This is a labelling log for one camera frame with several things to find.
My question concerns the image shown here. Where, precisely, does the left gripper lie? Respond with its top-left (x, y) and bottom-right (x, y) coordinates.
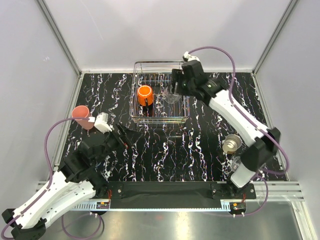
top-left (92, 122), bottom-right (142, 166)

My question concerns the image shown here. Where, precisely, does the clear faceted glass tumbler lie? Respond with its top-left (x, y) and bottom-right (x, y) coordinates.
top-left (163, 87), bottom-right (182, 104)

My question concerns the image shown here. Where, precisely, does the orange cup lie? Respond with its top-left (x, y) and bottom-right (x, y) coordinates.
top-left (137, 85), bottom-right (154, 107)

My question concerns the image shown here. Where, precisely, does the pink plastic cup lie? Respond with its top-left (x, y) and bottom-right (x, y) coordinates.
top-left (71, 105), bottom-right (94, 130)

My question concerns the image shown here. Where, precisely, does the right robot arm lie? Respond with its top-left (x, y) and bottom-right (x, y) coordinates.
top-left (170, 60), bottom-right (281, 199)

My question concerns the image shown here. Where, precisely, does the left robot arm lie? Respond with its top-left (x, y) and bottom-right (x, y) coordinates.
top-left (1, 123), bottom-right (142, 240)

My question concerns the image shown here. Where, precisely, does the black base bar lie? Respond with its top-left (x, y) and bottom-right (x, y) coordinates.
top-left (107, 181), bottom-right (256, 211)

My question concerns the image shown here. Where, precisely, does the metal cup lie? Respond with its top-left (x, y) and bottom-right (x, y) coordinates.
top-left (222, 134), bottom-right (242, 154)

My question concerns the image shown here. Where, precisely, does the small clear plastic cup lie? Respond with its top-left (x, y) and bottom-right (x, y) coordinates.
top-left (230, 156), bottom-right (242, 172)

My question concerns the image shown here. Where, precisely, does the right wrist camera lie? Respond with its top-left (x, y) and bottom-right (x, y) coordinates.
top-left (182, 51), bottom-right (200, 62)

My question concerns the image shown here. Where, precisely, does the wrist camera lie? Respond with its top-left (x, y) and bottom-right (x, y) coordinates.
top-left (94, 112), bottom-right (112, 134)
top-left (182, 51), bottom-right (200, 62)

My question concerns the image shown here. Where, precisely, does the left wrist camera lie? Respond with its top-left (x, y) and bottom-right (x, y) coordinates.
top-left (94, 112), bottom-right (112, 134)

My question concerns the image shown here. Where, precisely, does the wire dish rack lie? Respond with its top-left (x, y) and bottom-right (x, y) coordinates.
top-left (129, 60), bottom-right (190, 124)

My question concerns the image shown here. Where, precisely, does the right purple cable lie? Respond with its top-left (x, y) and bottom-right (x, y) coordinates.
top-left (188, 46), bottom-right (292, 176)

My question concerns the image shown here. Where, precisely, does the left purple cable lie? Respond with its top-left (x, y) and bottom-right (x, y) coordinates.
top-left (0, 117), bottom-right (97, 236)

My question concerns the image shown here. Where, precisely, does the floor purple cable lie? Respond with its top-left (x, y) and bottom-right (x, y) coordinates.
top-left (61, 212), bottom-right (105, 240)

